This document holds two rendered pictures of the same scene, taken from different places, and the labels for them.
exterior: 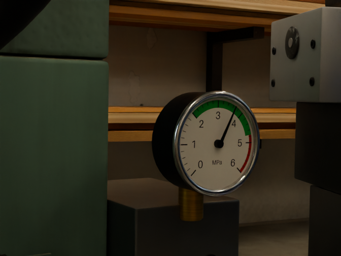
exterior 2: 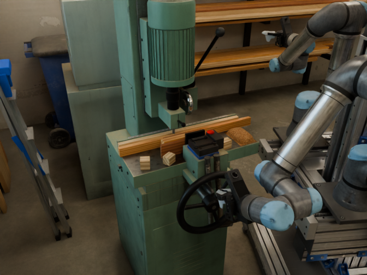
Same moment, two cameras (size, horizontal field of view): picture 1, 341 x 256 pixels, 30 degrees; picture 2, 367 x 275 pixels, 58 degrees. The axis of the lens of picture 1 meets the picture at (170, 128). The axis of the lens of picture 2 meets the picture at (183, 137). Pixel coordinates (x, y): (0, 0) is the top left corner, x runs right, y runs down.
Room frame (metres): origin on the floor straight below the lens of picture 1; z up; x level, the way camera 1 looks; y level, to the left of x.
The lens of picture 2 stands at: (-0.84, 0.14, 1.67)
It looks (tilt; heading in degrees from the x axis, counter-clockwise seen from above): 30 degrees down; 6
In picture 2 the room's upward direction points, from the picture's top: straight up
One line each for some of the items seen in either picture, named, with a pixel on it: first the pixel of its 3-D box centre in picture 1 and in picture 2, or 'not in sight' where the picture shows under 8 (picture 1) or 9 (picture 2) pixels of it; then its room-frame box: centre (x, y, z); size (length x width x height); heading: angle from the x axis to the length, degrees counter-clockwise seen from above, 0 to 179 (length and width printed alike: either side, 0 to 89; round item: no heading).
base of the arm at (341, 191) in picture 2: not in sight; (356, 188); (0.22, -0.42, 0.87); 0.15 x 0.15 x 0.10
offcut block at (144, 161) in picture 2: not in sight; (144, 162); (0.23, 0.40, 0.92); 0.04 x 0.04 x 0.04; 11
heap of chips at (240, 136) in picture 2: not in sight; (240, 133); (0.52, 0.01, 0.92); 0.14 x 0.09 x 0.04; 32
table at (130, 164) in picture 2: not in sight; (195, 157); (0.37, 0.21, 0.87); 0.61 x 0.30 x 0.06; 122
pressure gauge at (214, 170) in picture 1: (201, 156); not in sight; (0.39, -0.02, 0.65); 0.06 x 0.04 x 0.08; 122
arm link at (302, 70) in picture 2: not in sight; (297, 63); (0.99, -0.31, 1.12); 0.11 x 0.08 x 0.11; 116
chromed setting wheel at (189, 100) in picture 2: not in sight; (185, 102); (0.61, 0.27, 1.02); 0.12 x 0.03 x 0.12; 32
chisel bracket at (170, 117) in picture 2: not in sight; (171, 115); (0.45, 0.32, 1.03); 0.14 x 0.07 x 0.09; 32
